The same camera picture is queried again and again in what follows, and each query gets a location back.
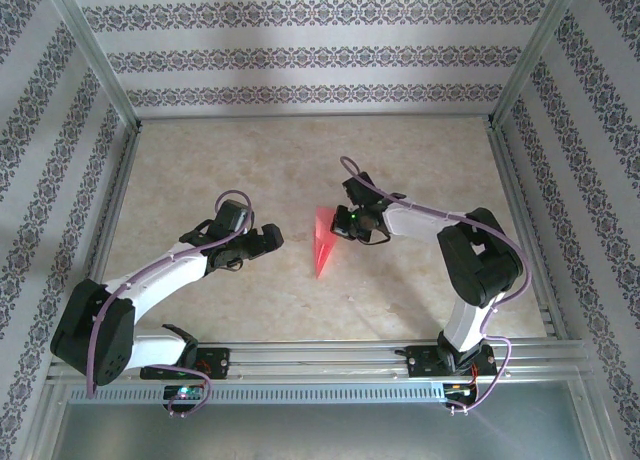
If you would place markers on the pink paper sheet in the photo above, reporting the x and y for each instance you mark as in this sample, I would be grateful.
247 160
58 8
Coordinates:
322 250

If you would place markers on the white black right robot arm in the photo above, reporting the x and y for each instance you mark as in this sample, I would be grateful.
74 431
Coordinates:
480 260

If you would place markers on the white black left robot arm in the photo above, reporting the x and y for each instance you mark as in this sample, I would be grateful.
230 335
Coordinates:
150 285

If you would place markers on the circuit board green light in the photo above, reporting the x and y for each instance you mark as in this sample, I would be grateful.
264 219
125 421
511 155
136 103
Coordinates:
182 392

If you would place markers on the grey metal panel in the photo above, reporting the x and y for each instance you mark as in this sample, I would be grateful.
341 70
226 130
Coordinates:
320 430

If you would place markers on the thin aluminium wall strip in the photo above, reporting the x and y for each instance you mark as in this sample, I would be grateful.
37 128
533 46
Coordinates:
315 117

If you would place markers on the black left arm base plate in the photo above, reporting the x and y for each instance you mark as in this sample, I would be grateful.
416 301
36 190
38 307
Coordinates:
217 362

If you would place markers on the wide aluminium mounting rail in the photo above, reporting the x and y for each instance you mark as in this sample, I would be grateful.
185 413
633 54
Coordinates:
320 360

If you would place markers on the aluminium table edge rail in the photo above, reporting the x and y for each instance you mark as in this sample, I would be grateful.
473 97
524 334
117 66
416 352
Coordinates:
118 190
513 190

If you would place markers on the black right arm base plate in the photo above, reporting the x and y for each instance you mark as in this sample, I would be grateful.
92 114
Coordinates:
422 362

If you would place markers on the aluminium frame post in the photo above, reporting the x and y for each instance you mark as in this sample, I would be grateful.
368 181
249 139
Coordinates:
531 55
96 55

